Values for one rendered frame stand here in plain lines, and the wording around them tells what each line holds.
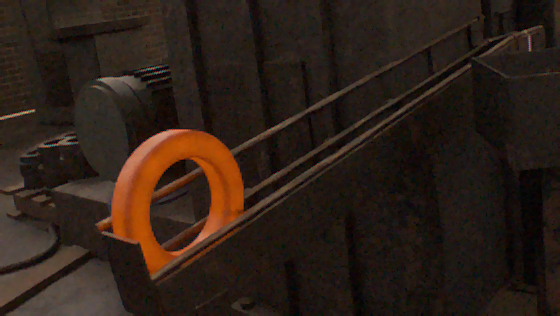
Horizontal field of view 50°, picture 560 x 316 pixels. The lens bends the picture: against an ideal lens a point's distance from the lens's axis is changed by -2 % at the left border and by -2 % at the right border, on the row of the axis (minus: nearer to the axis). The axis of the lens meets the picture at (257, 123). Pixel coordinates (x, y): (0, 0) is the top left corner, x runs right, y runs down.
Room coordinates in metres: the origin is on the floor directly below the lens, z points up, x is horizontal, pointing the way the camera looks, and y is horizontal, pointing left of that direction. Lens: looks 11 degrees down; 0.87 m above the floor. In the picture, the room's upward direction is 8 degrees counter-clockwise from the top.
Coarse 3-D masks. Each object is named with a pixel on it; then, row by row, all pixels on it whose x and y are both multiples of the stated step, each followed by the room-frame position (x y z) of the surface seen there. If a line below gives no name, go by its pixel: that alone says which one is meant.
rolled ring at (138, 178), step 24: (144, 144) 0.70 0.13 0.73; (168, 144) 0.69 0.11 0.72; (192, 144) 0.72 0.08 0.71; (216, 144) 0.75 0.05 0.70; (144, 168) 0.67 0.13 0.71; (216, 168) 0.74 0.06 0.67; (120, 192) 0.66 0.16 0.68; (144, 192) 0.66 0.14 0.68; (216, 192) 0.76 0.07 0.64; (240, 192) 0.77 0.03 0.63; (120, 216) 0.65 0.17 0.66; (144, 216) 0.66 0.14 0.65; (216, 216) 0.75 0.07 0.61; (144, 240) 0.65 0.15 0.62
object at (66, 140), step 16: (48, 144) 2.74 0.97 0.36; (64, 144) 2.45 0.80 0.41; (32, 160) 2.79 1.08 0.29; (48, 160) 2.62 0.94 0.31; (64, 160) 2.45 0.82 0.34; (80, 160) 2.43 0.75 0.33; (32, 176) 2.79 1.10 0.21; (48, 176) 2.62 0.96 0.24; (64, 176) 2.61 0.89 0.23; (80, 176) 2.45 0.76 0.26; (16, 192) 2.85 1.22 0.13; (32, 192) 2.74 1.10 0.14; (48, 192) 2.62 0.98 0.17; (16, 208) 2.91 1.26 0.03; (32, 208) 2.76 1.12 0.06; (48, 208) 2.51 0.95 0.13; (48, 224) 2.61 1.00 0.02
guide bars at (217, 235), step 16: (528, 32) 1.48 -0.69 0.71; (496, 48) 1.33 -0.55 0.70; (448, 80) 1.16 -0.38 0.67; (400, 112) 1.02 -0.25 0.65; (352, 144) 0.92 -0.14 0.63; (336, 160) 0.88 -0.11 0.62; (304, 176) 0.83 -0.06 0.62; (288, 192) 0.80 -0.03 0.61; (256, 208) 0.76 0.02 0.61; (240, 224) 0.73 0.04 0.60; (208, 240) 0.69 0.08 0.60; (176, 256) 0.66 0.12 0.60; (192, 256) 0.67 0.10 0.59; (160, 272) 0.64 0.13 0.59
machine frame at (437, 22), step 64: (192, 0) 1.58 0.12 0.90; (256, 0) 1.43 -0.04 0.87; (320, 0) 1.27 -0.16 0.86; (384, 0) 1.19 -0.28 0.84; (448, 0) 1.39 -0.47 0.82; (512, 0) 1.66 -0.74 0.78; (192, 64) 1.57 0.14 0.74; (256, 64) 1.41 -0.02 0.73; (320, 64) 1.28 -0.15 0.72; (384, 64) 1.20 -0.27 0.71; (192, 128) 1.64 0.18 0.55; (256, 128) 1.43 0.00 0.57; (384, 128) 1.21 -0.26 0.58; (192, 192) 1.67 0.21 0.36; (384, 192) 1.22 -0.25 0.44; (448, 192) 1.33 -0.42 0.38; (512, 192) 1.61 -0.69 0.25; (320, 256) 1.36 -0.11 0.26; (384, 256) 1.23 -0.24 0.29; (448, 256) 1.32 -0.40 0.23; (512, 256) 1.59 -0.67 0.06
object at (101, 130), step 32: (160, 64) 2.32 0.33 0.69; (96, 96) 2.11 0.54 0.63; (128, 96) 2.06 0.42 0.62; (160, 96) 2.14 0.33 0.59; (96, 128) 2.13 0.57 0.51; (128, 128) 2.01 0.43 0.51; (160, 128) 2.09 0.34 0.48; (96, 160) 2.17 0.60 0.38; (64, 192) 2.30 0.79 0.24; (96, 192) 2.21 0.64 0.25; (64, 224) 2.32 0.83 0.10; (160, 224) 1.86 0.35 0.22; (192, 224) 1.75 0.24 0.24
